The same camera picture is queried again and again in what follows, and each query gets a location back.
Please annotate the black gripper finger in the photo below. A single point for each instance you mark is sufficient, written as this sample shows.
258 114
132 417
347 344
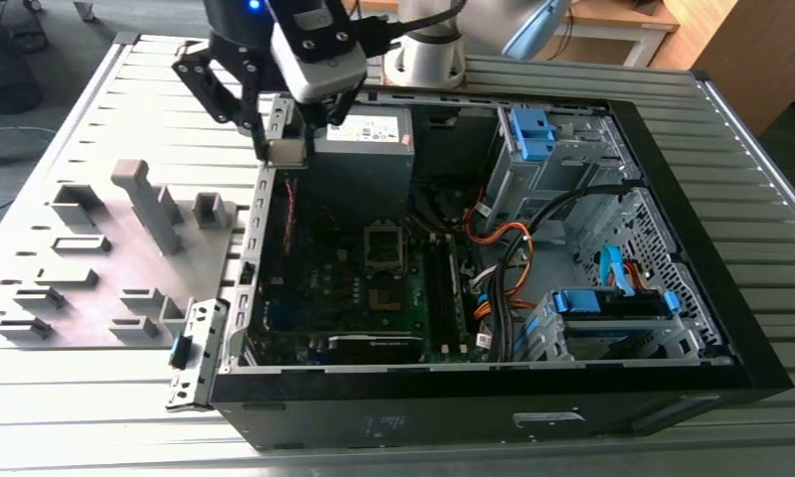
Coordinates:
339 111
201 92

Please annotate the CPU with silver top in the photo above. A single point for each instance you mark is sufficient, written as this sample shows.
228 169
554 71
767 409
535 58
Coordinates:
284 151

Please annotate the CPU socket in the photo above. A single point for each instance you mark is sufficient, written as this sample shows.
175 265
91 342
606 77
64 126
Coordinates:
384 298

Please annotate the grey power supply unit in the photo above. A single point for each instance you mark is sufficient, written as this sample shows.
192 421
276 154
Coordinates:
371 144

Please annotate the black cooler fan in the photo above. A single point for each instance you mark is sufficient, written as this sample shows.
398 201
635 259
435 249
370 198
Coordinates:
447 204

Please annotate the black mesh trash bin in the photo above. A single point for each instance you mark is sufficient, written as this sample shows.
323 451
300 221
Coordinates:
9 89

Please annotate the blue plastic drive latch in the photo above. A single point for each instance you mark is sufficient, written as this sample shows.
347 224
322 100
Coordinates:
534 121
538 149

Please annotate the grey metal drive cage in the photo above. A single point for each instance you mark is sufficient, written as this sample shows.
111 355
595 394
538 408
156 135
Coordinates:
550 174

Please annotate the green motherboard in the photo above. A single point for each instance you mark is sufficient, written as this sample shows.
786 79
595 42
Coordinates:
344 308

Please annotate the black RAM slot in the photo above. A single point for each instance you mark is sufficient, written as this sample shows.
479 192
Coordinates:
456 298
436 298

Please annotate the white framed wooden desk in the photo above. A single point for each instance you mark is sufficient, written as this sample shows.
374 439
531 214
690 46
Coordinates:
623 17

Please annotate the black graphics card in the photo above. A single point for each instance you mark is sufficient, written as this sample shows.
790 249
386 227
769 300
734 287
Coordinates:
371 344

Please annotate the grey parts rack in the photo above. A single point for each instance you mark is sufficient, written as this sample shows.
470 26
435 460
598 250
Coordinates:
79 313

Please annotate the hard disk in blue carrier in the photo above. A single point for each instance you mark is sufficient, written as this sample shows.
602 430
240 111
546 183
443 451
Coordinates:
577 303

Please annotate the black open PC case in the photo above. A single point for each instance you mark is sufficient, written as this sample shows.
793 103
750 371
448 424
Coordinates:
438 407

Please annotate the wooden cabinet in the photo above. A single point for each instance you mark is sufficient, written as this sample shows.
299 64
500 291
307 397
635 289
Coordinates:
762 49

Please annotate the grey metal disk bay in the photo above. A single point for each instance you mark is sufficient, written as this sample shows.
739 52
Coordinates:
699 343

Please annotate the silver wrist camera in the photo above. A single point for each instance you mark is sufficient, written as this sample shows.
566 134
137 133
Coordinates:
324 74

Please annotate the metal slot retainer bracket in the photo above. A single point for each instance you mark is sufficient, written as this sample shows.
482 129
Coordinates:
205 328

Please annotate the blue black bracket clip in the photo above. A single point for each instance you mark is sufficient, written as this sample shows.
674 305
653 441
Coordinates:
183 352

